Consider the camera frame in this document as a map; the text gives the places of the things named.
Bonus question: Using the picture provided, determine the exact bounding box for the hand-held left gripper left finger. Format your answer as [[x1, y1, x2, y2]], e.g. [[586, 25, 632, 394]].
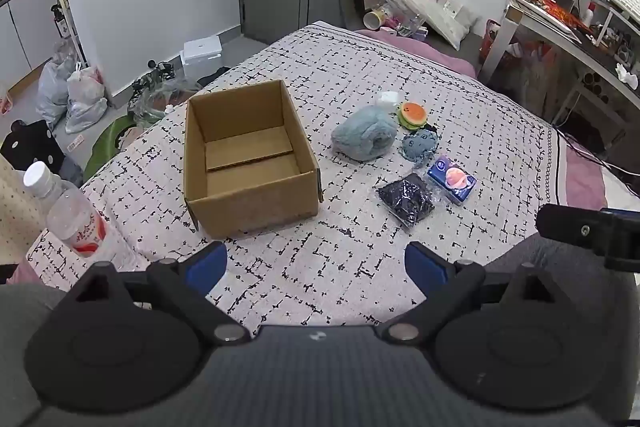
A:
[[75, 241, 252, 348]]

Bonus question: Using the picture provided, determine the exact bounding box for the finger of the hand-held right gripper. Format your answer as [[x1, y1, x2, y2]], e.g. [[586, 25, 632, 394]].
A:
[[536, 203, 640, 270]]

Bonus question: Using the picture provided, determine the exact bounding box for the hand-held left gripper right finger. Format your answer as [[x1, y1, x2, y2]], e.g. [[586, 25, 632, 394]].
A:
[[375, 241, 561, 344]]

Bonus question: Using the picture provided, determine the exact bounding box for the dark cloth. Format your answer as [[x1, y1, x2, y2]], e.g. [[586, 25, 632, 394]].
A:
[[376, 172, 436, 233]]

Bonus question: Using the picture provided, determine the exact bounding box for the brown cardboard box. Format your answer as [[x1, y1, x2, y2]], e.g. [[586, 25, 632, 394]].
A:
[[183, 79, 321, 241]]

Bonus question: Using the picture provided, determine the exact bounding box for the blue tissue packet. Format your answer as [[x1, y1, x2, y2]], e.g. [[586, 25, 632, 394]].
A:
[[427, 155, 477, 206]]

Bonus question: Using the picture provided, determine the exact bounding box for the small blue-grey plush pouch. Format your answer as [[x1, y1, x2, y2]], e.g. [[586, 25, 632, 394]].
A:
[[401, 129, 439, 168]]

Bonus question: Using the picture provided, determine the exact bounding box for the blue plush toy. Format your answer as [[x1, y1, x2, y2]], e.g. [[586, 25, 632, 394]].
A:
[[331, 104, 399, 163]]

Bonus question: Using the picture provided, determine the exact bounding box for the clear plastic water bottle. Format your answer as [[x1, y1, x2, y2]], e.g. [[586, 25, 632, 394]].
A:
[[23, 161, 109, 259]]

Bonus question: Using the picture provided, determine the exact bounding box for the burger squishy toy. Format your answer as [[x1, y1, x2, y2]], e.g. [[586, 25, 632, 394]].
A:
[[397, 101, 429, 130]]

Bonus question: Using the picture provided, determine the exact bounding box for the green bag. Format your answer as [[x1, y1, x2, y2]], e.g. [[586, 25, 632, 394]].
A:
[[84, 114, 137, 181]]

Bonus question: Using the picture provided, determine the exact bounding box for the white desk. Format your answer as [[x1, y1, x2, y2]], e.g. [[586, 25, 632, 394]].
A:
[[479, 0, 640, 120]]

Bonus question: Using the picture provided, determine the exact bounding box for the red bag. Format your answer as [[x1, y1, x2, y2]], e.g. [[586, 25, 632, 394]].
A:
[[479, 19, 502, 64]]

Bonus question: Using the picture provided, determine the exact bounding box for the beige dotted cloth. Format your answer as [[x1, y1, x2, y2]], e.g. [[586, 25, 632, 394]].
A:
[[0, 153, 49, 266]]

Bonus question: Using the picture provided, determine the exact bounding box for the white red-print plastic bag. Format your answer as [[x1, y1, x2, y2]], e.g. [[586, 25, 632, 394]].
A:
[[64, 66, 109, 134]]

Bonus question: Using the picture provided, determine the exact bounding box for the person's left leg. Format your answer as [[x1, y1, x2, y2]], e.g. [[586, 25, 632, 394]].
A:
[[0, 281, 68, 427]]

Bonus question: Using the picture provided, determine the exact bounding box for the white foam box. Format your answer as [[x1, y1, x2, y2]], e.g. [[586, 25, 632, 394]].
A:
[[179, 35, 223, 78]]

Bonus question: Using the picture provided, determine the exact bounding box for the black eared cushion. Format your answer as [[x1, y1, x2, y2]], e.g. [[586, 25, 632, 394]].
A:
[[0, 120, 67, 174]]

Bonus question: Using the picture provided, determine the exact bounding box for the grey translucent plastic bag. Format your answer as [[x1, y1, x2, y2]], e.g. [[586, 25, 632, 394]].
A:
[[37, 56, 77, 131]]

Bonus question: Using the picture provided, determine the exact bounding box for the white pillow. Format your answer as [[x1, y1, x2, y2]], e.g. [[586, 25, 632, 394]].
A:
[[409, 0, 477, 51]]

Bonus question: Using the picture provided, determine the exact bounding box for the large clear plastic bottle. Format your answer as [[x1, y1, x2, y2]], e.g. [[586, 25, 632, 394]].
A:
[[364, 0, 427, 34]]

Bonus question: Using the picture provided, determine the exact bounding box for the dark glass bottle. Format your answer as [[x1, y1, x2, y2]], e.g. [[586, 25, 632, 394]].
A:
[[51, 4, 69, 40]]

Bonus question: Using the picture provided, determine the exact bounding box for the white kitchen cabinet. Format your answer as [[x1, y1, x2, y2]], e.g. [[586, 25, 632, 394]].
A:
[[0, 0, 81, 94]]

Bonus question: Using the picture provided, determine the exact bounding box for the black cable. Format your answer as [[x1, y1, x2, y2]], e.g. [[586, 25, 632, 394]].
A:
[[554, 128, 639, 180]]

